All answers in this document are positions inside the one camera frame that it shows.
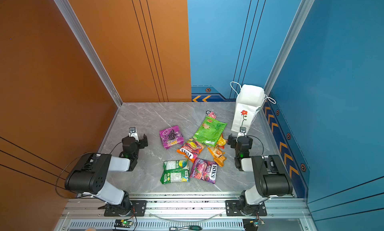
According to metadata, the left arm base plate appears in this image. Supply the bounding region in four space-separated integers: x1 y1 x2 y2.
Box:
99 200 147 218

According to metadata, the left aluminium corner post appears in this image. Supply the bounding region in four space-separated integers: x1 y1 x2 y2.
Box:
53 0 123 108

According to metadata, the green white snack bag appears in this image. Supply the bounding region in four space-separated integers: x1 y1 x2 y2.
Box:
160 159 190 184

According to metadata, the green chips bag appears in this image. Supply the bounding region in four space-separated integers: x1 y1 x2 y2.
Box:
193 116 227 147

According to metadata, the green handled screwdriver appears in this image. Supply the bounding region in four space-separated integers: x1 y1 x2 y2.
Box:
169 225 203 231

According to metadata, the red yellow small snack packet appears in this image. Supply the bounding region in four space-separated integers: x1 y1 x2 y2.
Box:
217 134 227 149

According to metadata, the aluminium front rail frame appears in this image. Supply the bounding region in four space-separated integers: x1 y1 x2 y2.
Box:
56 192 316 231

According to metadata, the white paper bag with flower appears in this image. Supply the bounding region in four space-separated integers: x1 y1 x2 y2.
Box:
230 81 276 134

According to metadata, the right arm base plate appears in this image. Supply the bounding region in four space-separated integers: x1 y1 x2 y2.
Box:
225 200 268 217

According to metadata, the green circuit board left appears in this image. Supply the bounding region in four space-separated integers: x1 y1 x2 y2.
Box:
114 219 135 231

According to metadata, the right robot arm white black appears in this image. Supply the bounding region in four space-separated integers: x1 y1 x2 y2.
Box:
226 135 294 216

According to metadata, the orange Fox's candy bag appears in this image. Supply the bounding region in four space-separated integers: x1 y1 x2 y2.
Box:
177 138 206 162

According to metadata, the right aluminium corner post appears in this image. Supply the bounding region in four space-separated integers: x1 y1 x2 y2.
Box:
264 0 315 96

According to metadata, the purple Fox's candy bag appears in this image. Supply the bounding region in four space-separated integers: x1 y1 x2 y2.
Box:
190 158 220 184

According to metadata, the circuit board right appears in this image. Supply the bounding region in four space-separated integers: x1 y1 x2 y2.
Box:
243 219 265 231

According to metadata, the pink bear keychain toy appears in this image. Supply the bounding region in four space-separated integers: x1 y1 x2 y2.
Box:
206 110 217 119

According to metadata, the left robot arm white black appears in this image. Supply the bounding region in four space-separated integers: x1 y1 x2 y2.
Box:
65 133 148 217

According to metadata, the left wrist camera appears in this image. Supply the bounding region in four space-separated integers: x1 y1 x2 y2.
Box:
129 127 139 141

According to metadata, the purple grape candy bag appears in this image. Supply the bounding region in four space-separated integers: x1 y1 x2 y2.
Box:
159 126 185 149

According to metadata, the orange yellow snack pouch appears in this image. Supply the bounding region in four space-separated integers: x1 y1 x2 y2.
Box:
208 146 227 167

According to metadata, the aluminium corner post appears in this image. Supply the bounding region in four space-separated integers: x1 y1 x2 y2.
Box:
53 0 123 108
264 0 315 96

